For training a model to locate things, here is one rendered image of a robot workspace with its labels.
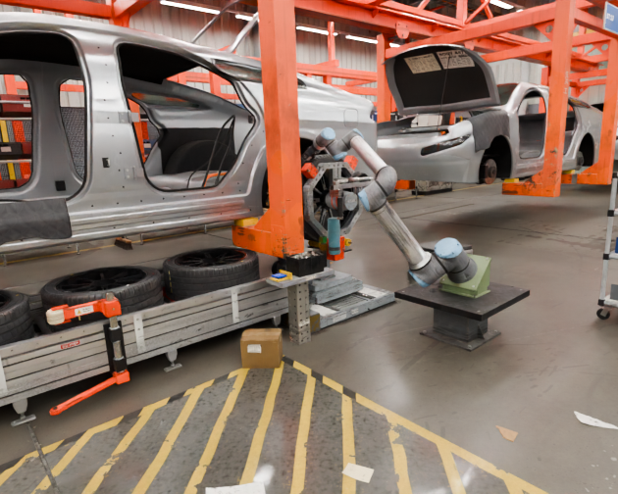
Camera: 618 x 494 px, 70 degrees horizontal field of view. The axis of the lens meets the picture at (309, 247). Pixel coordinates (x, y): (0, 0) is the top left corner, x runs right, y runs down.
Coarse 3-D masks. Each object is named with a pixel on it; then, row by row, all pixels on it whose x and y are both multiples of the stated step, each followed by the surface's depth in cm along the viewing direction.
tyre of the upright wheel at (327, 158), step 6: (318, 156) 320; (324, 156) 322; (330, 156) 325; (306, 162) 317; (312, 162) 316; (318, 162) 319; (324, 162) 322; (330, 162) 326; (306, 180) 314; (348, 216) 347; (306, 222) 320; (306, 228) 320; (312, 228) 324; (306, 234) 323; (312, 234) 325; (318, 234) 328; (312, 240) 334; (318, 240) 330
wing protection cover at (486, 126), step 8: (488, 112) 535; (496, 112) 543; (504, 112) 553; (472, 120) 523; (480, 120) 523; (488, 120) 527; (496, 120) 537; (504, 120) 549; (472, 128) 522; (480, 128) 524; (488, 128) 528; (496, 128) 537; (504, 128) 550; (480, 136) 524; (488, 136) 528; (480, 144) 525; (488, 144) 528
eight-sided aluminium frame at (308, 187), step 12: (324, 168) 312; (336, 168) 320; (348, 168) 329; (312, 180) 308; (312, 192) 308; (312, 204) 310; (360, 204) 341; (312, 216) 311; (324, 228) 320; (348, 228) 336
